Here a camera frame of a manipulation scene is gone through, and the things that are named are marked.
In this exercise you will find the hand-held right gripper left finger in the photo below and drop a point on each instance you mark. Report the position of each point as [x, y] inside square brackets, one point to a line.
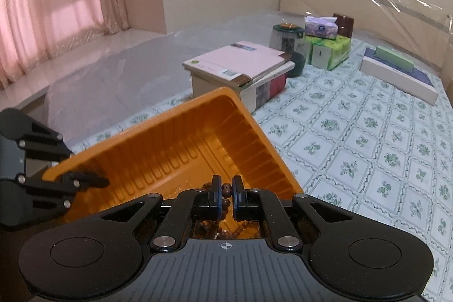
[218, 197]

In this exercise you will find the green flat box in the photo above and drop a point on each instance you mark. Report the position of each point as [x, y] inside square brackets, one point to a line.
[393, 58]

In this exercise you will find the dark green cup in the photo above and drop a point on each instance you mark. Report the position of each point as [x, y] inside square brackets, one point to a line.
[297, 65]

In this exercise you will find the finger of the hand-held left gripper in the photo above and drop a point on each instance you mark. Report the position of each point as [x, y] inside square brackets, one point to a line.
[88, 180]
[60, 146]

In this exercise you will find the purple white tissue pack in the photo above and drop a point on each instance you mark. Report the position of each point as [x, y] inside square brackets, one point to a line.
[320, 27]

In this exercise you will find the long white blue box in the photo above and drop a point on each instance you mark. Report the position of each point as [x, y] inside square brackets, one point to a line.
[400, 84]

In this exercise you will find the brown box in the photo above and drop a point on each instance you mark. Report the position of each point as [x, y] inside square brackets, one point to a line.
[345, 26]

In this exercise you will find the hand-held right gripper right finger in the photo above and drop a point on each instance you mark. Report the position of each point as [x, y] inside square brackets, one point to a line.
[236, 199]

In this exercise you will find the orange plastic tray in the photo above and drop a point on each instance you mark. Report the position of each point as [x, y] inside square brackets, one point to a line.
[170, 146]

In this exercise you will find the green lidded glass jar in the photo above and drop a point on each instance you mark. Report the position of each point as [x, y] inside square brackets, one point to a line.
[286, 40]

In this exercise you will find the floral green white tablecloth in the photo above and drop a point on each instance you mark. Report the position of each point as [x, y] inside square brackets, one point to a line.
[354, 146]

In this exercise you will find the pink cover book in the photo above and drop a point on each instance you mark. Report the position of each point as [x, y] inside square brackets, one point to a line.
[240, 58]

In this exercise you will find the green tissue pack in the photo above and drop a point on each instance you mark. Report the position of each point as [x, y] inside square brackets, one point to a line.
[329, 50]

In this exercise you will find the thick white book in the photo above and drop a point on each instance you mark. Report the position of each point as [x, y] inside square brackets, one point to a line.
[262, 93]

